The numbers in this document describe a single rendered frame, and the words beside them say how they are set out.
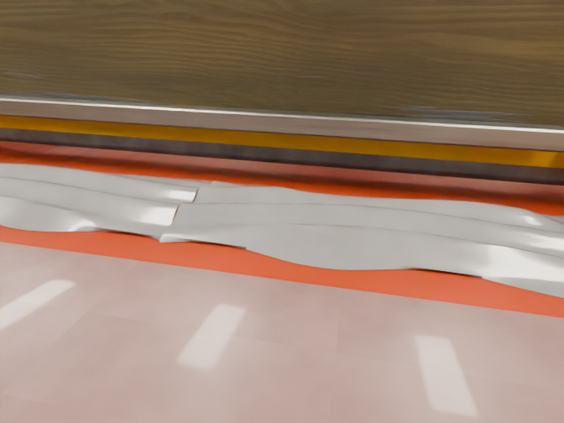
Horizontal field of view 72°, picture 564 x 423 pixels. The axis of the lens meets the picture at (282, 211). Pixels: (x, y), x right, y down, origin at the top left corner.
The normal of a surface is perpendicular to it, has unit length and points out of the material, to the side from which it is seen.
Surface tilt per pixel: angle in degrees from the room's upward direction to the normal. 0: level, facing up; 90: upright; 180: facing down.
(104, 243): 9
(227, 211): 22
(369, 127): 81
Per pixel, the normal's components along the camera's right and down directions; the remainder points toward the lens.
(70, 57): -0.20, 0.40
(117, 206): -0.17, -0.55
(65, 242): 0.02, -0.91
